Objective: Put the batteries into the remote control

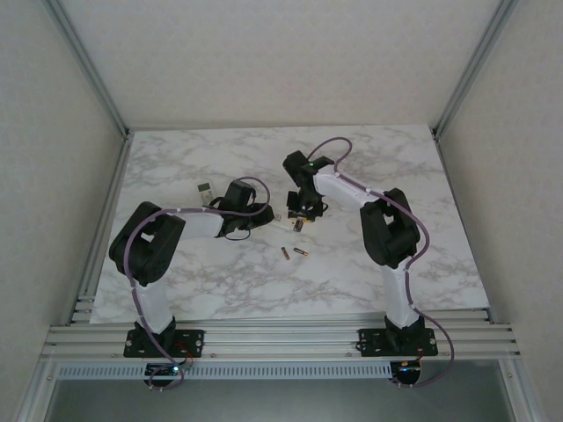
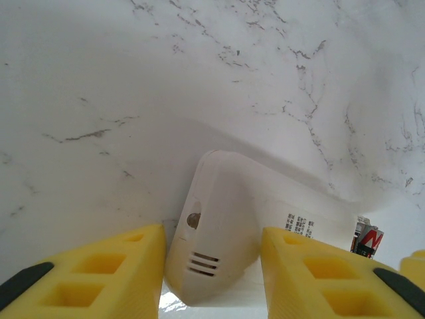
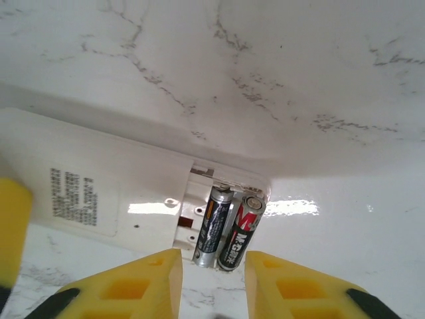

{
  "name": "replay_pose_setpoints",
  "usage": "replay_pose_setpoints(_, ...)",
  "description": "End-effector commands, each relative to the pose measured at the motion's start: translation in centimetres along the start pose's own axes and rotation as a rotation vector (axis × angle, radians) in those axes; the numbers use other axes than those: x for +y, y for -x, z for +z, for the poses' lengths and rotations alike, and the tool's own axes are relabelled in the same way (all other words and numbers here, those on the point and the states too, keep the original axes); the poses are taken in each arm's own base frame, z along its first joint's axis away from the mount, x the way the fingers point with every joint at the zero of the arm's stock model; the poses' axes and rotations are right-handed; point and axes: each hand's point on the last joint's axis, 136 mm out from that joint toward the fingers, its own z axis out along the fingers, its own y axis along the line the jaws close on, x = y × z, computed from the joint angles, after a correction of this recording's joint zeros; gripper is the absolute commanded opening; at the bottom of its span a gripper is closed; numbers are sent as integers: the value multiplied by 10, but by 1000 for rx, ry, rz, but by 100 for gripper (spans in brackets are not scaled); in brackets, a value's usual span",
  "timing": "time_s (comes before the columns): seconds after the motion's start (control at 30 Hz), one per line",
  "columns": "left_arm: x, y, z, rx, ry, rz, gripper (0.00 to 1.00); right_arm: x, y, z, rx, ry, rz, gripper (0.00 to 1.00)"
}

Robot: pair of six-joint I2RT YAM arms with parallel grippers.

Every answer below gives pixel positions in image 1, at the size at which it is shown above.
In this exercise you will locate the orange and black AAA battery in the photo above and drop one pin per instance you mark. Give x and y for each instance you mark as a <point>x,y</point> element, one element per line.
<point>298,225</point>
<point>301,251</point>
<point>285,253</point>

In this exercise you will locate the white remote control with display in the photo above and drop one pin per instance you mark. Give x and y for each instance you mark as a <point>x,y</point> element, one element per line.
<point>204,191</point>

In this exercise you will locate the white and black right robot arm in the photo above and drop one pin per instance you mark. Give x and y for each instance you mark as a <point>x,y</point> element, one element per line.
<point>347,189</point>

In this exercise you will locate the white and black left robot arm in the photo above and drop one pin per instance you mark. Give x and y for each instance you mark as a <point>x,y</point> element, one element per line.
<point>200,226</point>

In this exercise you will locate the black controller board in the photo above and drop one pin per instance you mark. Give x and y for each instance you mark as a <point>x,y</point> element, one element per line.
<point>165,370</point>
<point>404,369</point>

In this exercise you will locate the aluminium side frame rail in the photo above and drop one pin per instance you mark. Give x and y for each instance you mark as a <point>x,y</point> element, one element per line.
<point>111,184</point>

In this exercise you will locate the aluminium corner frame post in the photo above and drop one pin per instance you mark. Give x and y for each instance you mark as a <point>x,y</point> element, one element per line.
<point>470,66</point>
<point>90,66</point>

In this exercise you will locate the aluminium lower frame leg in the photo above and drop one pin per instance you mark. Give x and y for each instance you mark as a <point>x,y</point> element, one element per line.
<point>521,395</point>
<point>37,395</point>

